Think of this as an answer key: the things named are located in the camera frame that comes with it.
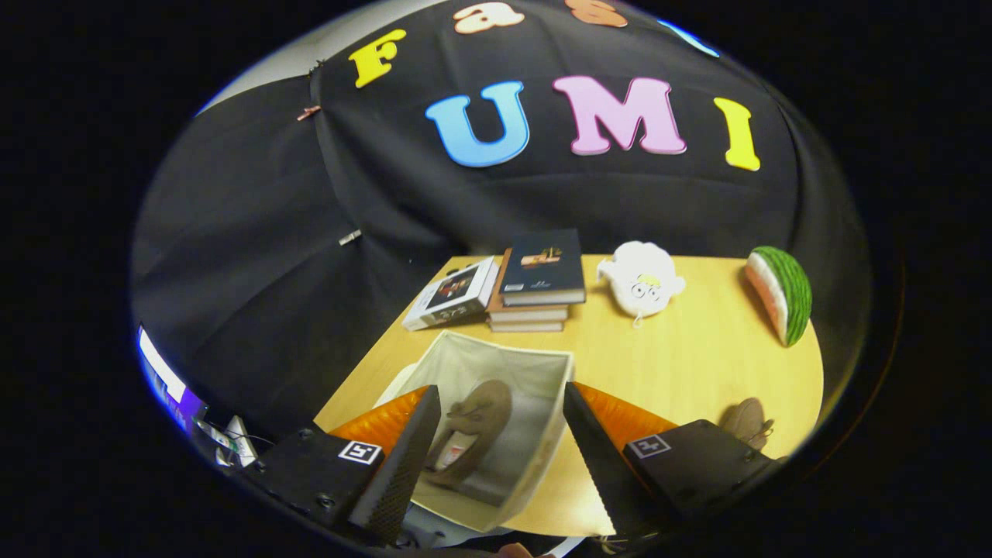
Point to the brown suede shoe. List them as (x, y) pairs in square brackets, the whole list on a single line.
[(480, 411), (744, 422)]

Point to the foldable fabric storage box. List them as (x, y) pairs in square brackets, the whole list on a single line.
[(527, 372)]

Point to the copper clip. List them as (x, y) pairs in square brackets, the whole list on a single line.
[(308, 113)]

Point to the watermelon slice plush toy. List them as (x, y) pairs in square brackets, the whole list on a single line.
[(790, 291)]

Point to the dark cover book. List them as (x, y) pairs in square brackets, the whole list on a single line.
[(542, 267)]

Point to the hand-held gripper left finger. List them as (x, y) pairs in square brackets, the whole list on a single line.
[(407, 473)]

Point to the white cover book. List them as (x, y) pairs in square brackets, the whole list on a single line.
[(449, 294)]

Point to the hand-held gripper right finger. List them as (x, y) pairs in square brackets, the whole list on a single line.
[(601, 469)]

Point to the brown cover book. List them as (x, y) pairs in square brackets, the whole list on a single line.
[(527, 326), (527, 314)]

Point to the laptop screen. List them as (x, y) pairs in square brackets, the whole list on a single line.
[(167, 380)]

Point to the small white device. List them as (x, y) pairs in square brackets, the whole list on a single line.
[(239, 442)]

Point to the black backdrop cloth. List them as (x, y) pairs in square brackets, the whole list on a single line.
[(620, 201)]

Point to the white plush toy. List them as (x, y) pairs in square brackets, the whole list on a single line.
[(639, 275)]

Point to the silver clip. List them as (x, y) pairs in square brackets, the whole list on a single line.
[(350, 237)]

